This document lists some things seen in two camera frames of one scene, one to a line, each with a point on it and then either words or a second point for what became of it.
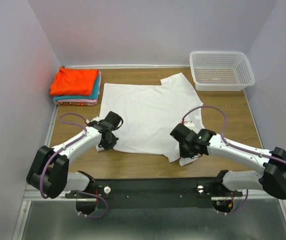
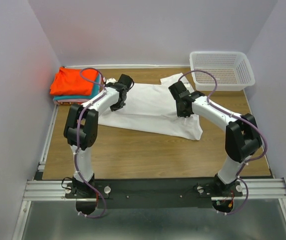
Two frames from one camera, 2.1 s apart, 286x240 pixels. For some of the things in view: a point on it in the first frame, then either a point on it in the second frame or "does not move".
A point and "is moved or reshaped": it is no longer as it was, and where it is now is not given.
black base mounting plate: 190,192 does not move
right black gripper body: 184,151 to 181,113
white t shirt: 149,113 is moved or reshaped
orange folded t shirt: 74,81 does not move
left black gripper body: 112,142 to 118,105
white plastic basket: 221,70 does not move
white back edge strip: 126,66 does not move
